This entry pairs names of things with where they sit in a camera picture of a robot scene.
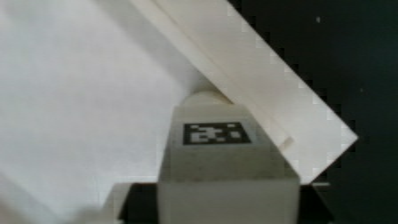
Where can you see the white square tabletop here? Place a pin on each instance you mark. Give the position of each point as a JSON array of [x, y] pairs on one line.
[[103, 60]]

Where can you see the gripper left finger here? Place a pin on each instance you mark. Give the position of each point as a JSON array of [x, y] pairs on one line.
[[130, 204]]

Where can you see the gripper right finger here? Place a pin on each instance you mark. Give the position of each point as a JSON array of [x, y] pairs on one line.
[[313, 211]]

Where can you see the white leg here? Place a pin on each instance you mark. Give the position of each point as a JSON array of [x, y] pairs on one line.
[[227, 183]]

